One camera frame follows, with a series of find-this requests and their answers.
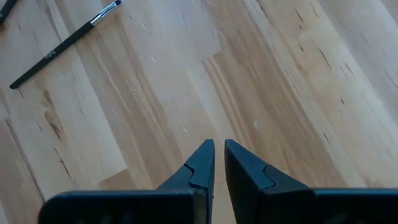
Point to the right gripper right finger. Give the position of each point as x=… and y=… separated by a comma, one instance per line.
x=280, y=205

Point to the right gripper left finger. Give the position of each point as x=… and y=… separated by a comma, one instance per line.
x=140, y=208

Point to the thin black makeup brush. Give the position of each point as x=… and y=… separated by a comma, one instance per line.
x=62, y=43

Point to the large fluffy powder brush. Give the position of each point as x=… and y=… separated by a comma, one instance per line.
x=6, y=9

